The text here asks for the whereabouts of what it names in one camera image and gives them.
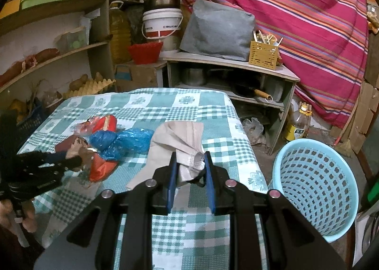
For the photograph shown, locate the bunch of wooden chopsticks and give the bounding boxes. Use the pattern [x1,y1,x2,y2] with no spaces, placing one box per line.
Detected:
[253,31,283,47]

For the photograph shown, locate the red striped cloth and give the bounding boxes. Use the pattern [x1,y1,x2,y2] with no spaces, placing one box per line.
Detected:
[172,0,369,130]

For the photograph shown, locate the grey cushion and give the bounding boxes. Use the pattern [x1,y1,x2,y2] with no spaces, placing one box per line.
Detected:
[180,0,256,61]

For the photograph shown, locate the black frying pan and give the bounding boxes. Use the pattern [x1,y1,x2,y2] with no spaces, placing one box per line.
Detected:
[232,80,272,101]

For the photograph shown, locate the dark blue crate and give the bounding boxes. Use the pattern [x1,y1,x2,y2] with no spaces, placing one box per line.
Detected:
[15,104,49,140]

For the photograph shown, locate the clear plastic box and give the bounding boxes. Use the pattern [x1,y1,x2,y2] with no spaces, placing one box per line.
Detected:
[55,25,89,54]

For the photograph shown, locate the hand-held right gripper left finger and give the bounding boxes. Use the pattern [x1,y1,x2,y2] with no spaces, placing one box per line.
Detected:
[67,151,180,270]

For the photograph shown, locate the orange red wrapper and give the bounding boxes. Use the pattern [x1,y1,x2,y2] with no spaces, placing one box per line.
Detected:
[88,156,118,182]

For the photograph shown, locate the wooden cabinet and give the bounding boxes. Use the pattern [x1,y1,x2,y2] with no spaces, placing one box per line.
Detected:
[163,51,301,156]

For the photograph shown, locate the white plastic bucket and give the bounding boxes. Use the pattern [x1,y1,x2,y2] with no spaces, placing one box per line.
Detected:
[141,8,183,42]

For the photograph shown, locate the green checkered tablecloth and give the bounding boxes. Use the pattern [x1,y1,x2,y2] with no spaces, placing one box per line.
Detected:
[16,88,268,270]

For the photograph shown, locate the clear oil bottle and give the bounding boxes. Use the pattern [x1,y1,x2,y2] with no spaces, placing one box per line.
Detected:
[285,101,313,142]

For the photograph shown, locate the yellow egg tray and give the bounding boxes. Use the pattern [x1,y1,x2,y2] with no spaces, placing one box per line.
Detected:
[63,77,117,99]

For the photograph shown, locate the person's left hand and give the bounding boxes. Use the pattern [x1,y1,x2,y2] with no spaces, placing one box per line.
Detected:
[0,200,38,233]

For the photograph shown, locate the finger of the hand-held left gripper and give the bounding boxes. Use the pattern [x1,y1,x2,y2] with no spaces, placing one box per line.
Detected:
[37,155,83,171]
[18,151,67,164]

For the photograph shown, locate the brown wrapper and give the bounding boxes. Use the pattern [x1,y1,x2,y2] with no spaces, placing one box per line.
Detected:
[66,138,98,171]

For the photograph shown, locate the steel bowl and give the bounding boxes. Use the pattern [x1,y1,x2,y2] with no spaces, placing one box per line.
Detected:
[362,217,379,259]

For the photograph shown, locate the red plastic basin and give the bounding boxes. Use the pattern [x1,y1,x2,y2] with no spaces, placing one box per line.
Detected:
[127,41,164,64]

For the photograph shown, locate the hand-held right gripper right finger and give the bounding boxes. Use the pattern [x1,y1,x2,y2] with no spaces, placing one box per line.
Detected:
[204,151,316,270]

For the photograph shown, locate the yellow utensil holder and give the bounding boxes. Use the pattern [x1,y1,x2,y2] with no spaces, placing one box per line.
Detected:
[249,40,280,70]

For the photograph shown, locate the red plastic bag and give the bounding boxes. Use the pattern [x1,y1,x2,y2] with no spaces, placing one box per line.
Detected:
[74,114,117,136]

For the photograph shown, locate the brown cardboard box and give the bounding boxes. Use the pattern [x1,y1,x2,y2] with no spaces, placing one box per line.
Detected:
[114,59,168,93]

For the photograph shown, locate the wooden shelf unit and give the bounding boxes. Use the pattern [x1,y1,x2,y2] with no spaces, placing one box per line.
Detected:
[0,0,175,128]

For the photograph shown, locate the hanging tan bundle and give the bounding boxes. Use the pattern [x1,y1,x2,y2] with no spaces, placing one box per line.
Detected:
[367,8,379,33]

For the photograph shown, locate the yellow oil jug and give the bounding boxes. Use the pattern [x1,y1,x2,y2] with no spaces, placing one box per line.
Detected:
[109,1,132,64]

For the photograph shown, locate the crumpled clear plastic bag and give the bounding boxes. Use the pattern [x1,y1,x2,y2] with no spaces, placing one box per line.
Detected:
[243,117,265,144]

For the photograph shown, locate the light blue plastic basket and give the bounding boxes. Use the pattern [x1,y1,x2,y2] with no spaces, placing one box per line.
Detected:
[272,140,360,244]

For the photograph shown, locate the maroon rag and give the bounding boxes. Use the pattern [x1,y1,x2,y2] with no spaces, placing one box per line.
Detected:
[55,134,80,152]

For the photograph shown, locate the beige paper bag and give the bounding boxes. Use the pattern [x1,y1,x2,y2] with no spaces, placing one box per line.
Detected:
[129,121,206,190]

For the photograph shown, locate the blue plastic bag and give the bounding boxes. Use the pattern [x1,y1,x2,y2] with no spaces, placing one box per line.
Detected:
[89,128,154,161]

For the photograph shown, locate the row of sweet potatoes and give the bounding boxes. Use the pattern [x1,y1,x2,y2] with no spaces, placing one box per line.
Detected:
[0,48,61,87]

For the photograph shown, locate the stacked cardboard sheets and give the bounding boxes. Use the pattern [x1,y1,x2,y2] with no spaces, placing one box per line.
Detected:
[349,80,379,155]

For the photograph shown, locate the yellow plastic container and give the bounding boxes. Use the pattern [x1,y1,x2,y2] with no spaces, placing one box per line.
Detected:
[0,0,23,20]

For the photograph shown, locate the yellow fruits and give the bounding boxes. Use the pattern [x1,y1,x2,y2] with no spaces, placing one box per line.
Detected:
[7,99,30,122]

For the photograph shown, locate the green plastic container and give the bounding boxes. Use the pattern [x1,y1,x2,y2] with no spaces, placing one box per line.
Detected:
[359,174,379,213]

